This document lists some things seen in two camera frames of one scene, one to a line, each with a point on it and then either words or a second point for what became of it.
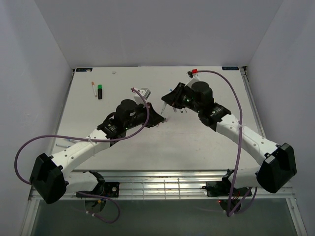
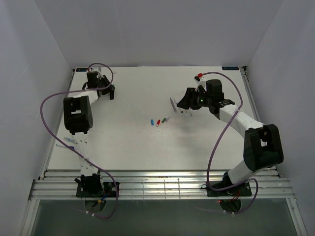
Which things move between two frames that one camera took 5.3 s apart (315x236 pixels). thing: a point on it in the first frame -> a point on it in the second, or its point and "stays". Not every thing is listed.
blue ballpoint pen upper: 70,139 stays
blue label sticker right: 230,68 stays
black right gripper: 173,99 -> 189,96
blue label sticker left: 83,69 stays
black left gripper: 154,118 -> 105,79
